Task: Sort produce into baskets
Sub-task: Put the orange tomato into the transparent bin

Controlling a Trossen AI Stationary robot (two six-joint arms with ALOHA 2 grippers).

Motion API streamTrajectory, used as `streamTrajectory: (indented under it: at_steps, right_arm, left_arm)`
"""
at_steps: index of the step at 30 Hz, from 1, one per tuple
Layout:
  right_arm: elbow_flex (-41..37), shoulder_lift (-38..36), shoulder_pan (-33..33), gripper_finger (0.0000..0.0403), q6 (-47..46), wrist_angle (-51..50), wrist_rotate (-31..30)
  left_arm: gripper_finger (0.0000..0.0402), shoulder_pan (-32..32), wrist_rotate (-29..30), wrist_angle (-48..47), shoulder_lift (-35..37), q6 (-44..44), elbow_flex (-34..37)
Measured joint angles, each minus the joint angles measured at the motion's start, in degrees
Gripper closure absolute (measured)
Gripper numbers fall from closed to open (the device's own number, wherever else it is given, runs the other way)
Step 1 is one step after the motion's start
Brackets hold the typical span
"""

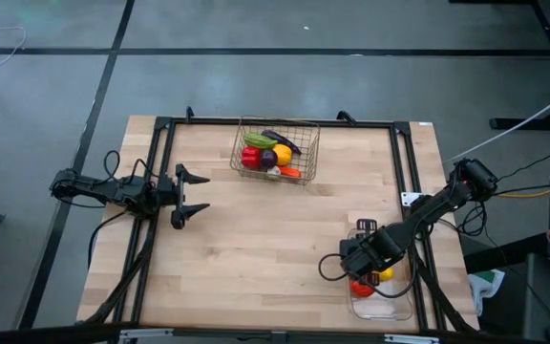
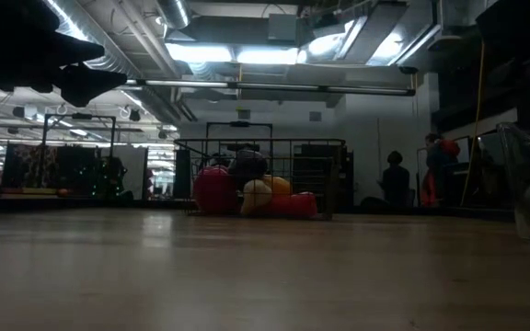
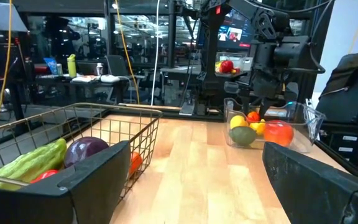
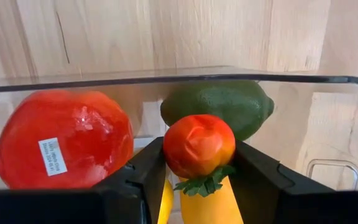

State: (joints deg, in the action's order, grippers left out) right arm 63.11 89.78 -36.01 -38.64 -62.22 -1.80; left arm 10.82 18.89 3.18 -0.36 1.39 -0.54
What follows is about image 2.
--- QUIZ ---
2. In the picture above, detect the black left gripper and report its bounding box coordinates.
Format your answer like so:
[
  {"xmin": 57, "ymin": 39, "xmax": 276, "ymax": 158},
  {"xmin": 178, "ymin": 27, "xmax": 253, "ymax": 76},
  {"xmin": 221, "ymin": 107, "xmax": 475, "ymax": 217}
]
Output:
[{"xmin": 0, "ymin": 0, "xmax": 129, "ymax": 108}]

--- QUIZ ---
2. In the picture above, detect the red bell pepper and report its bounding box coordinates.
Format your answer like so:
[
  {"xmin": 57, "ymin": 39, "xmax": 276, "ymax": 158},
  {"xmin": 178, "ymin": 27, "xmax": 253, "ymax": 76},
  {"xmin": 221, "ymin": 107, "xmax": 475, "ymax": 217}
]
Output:
[{"xmin": 192, "ymin": 165, "xmax": 240, "ymax": 216}]

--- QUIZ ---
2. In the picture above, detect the green pepper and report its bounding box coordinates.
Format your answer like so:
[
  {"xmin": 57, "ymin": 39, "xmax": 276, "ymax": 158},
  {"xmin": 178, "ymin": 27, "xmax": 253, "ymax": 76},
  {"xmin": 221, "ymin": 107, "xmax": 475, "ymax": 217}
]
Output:
[{"xmin": 226, "ymin": 148, "xmax": 271, "ymax": 184}]

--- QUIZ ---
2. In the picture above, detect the white garlic bulb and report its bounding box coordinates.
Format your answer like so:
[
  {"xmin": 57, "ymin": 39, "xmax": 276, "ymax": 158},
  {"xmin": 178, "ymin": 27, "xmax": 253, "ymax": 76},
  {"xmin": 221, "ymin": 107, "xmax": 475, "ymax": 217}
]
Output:
[{"xmin": 239, "ymin": 178, "xmax": 274, "ymax": 216}]

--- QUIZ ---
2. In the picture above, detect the metal wire basket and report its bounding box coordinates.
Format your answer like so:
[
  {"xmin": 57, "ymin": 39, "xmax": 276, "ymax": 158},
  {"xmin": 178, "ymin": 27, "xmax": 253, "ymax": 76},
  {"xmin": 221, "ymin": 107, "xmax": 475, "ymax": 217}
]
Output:
[{"xmin": 174, "ymin": 136, "xmax": 348, "ymax": 221}]

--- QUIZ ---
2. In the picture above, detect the yellow bell pepper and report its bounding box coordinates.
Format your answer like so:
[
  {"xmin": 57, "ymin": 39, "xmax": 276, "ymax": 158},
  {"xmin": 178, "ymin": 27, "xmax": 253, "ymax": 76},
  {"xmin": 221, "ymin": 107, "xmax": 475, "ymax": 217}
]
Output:
[{"xmin": 260, "ymin": 174, "xmax": 294, "ymax": 200}]

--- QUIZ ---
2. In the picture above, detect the long red pepper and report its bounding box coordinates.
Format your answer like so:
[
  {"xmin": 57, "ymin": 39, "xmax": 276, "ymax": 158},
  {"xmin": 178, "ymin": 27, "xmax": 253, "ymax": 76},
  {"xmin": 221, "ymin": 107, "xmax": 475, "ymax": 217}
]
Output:
[{"xmin": 258, "ymin": 191, "xmax": 319, "ymax": 220}]

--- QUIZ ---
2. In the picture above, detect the long overhead light bar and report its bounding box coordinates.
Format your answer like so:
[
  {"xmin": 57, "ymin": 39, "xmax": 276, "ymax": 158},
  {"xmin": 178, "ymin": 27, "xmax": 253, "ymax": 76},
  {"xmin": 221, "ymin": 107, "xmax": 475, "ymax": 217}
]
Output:
[{"xmin": 124, "ymin": 78, "xmax": 417, "ymax": 97}]

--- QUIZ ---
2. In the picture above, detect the person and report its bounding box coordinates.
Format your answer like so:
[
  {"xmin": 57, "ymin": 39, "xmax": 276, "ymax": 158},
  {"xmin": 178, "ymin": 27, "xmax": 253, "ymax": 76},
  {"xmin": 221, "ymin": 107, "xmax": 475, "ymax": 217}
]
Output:
[
  {"xmin": 419, "ymin": 131, "xmax": 463, "ymax": 209},
  {"xmin": 376, "ymin": 150, "xmax": 414, "ymax": 209}
]

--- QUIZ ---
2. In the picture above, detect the clear plastic container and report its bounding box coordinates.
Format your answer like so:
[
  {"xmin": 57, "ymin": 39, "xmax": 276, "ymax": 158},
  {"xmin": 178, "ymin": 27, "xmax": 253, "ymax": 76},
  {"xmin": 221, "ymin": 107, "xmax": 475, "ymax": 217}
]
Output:
[{"xmin": 496, "ymin": 120, "xmax": 530, "ymax": 247}]

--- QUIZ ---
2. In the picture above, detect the silver air duct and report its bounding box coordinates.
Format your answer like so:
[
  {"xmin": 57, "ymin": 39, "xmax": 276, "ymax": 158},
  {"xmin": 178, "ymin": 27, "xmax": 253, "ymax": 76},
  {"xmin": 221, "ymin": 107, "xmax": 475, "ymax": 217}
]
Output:
[{"xmin": 46, "ymin": 0, "xmax": 146, "ymax": 79}]

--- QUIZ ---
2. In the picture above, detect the black background rig frame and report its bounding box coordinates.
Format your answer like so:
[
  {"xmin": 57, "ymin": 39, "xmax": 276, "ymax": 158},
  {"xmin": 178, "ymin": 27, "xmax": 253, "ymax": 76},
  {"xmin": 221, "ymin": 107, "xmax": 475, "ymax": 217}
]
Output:
[
  {"xmin": 204, "ymin": 120, "xmax": 274, "ymax": 160},
  {"xmin": 40, "ymin": 112, "xmax": 118, "ymax": 194}
]

